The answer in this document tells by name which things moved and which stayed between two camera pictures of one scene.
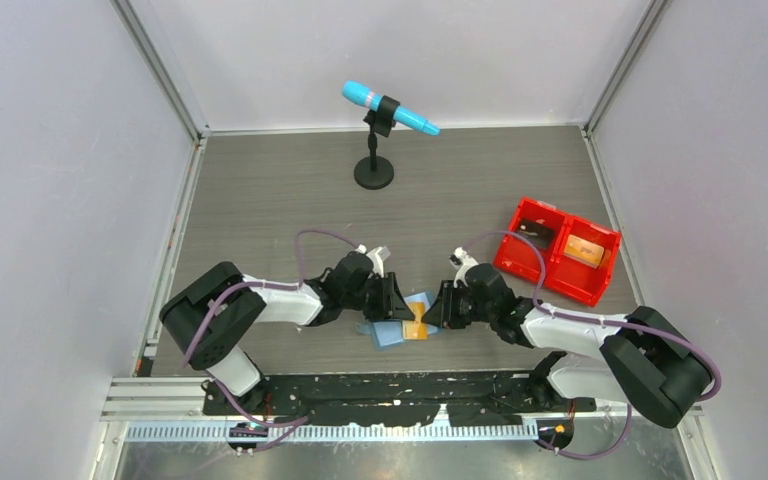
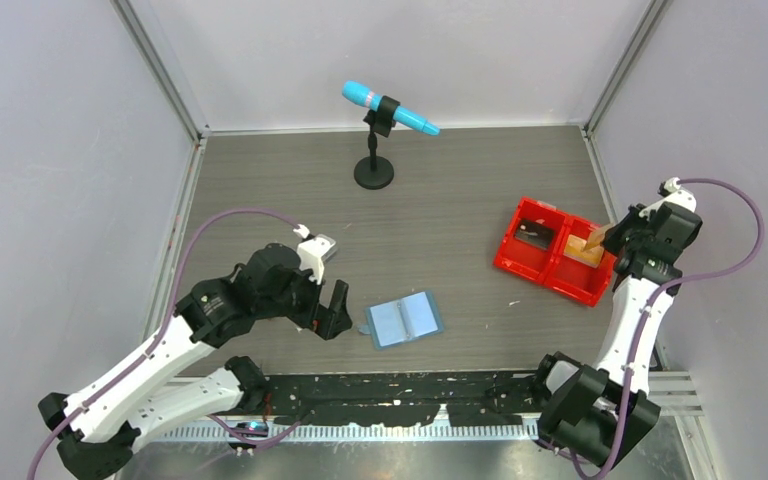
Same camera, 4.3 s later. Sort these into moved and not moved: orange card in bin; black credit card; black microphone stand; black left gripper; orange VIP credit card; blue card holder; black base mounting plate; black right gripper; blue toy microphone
Moved: black right gripper; orange VIP credit card; black left gripper
Not moved: orange card in bin; black microphone stand; black base mounting plate; blue toy microphone; black credit card; blue card holder
